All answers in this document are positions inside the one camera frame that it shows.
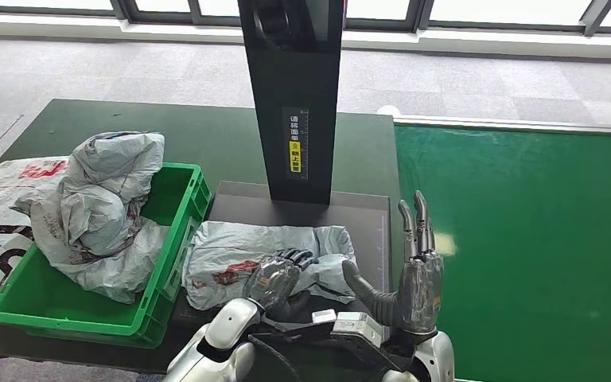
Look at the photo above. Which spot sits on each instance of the green plastic crate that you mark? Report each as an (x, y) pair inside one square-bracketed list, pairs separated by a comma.
[(100, 316)]

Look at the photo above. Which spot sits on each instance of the grey parcel bag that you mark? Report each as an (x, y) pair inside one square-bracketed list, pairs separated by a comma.
[(115, 274), (115, 158), (231, 248)]

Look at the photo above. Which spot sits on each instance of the white window sill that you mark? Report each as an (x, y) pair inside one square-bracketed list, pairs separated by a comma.
[(73, 26)]

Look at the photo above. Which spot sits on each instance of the black inbound scanner machine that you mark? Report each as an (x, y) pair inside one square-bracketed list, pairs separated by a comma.
[(295, 79)]

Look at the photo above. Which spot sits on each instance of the white conveyor end cap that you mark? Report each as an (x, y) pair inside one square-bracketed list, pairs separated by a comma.
[(389, 111)]

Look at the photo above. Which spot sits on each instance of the silver conveyor side rail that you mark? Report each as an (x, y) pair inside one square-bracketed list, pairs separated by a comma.
[(495, 124)]

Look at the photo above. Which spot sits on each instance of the green conveyor belt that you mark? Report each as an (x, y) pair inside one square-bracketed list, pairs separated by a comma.
[(521, 184)]

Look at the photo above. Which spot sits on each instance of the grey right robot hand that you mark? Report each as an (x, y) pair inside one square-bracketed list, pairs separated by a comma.
[(419, 295)]

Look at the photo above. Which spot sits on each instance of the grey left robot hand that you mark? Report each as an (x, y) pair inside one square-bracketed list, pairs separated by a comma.
[(276, 284)]

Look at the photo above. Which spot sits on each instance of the yellow black label strip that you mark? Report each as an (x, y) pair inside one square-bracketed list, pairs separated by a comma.
[(295, 158)]

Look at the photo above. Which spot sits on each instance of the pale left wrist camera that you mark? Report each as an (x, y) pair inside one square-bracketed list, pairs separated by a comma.
[(324, 316)]

